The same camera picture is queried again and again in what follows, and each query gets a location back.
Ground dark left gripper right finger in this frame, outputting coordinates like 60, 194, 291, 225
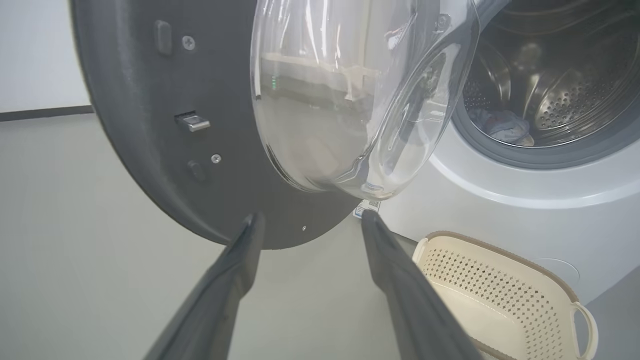
361, 210, 483, 360

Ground blue energy label sticker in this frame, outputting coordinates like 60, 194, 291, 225
352, 200, 381, 219

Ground cream perforated laundry basket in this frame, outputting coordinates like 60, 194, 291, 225
412, 231, 599, 360

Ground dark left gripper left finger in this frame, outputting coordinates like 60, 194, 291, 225
145, 212, 266, 360

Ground black round glass washer door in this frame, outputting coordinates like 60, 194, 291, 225
70, 0, 511, 250

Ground white front-load washing machine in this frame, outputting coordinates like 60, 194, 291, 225
377, 0, 640, 306

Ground blue cartoon print garment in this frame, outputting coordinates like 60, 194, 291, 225
467, 107, 535, 147

